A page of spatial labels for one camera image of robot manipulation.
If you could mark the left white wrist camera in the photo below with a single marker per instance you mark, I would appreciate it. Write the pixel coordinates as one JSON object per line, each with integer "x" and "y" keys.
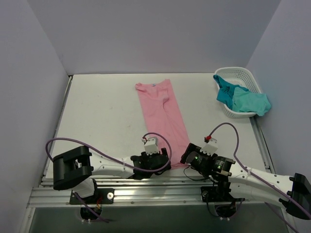
{"x": 151, "y": 145}

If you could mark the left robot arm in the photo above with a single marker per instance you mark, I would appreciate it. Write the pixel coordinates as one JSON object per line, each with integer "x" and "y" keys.
{"x": 72, "y": 170}

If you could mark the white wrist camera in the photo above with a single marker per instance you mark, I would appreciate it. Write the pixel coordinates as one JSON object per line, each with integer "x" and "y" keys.
{"x": 151, "y": 145}
{"x": 211, "y": 144}

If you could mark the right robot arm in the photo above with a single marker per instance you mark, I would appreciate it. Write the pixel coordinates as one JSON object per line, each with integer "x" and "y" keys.
{"x": 235, "y": 182}

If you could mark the teal t shirt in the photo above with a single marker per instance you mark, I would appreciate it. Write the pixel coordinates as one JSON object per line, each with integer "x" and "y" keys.
{"x": 240, "y": 99}

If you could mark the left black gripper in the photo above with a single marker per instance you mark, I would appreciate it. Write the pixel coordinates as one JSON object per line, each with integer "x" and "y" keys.
{"x": 164, "y": 158}

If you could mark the aluminium mounting rail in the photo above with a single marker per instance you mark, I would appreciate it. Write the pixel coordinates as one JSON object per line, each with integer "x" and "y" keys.
{"x": 151, "y": 192}

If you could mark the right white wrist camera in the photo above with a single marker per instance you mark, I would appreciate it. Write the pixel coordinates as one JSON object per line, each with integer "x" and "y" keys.
{"x": 211, "y": 144}

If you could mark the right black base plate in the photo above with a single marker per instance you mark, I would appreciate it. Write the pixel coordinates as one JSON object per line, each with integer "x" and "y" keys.
{"x": 217, "y": 194}

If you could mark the pink t shirt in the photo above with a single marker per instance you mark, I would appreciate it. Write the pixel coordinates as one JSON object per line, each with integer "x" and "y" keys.
{"x": 162, "y": 115}

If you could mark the white plastic basket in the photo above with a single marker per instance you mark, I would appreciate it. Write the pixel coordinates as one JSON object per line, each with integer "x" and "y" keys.
{"x": 242, "y": 77}

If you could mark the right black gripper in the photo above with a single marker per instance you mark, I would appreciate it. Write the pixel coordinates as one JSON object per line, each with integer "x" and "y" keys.
{"x": 185, "y": 154}

